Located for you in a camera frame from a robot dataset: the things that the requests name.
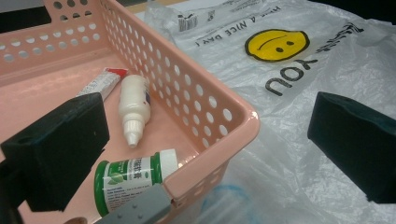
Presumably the wooden table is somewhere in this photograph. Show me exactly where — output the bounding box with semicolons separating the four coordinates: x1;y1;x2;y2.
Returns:
125;0;188;14

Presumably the green white pill bottle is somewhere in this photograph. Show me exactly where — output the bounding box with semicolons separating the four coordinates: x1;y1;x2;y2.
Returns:
93;148;179;217

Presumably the white ointment tube red cap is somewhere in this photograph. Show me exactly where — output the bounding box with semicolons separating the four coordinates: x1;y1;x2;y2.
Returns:
75;67;129;102

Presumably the clear printed plastic bag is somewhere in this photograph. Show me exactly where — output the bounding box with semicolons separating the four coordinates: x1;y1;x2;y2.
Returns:
136;0;396;224

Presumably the white dropper bottle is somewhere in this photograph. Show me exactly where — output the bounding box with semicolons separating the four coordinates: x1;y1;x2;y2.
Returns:
117;74;152;148

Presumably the pink perforated plastic basket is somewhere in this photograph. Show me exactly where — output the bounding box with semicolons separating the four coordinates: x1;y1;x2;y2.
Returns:
0;0;262;224

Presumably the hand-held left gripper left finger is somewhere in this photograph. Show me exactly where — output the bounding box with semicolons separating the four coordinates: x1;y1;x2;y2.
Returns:
0;91;110;213

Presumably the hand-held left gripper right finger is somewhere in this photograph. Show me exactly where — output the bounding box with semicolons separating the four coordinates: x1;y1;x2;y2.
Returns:
307;91;396;205

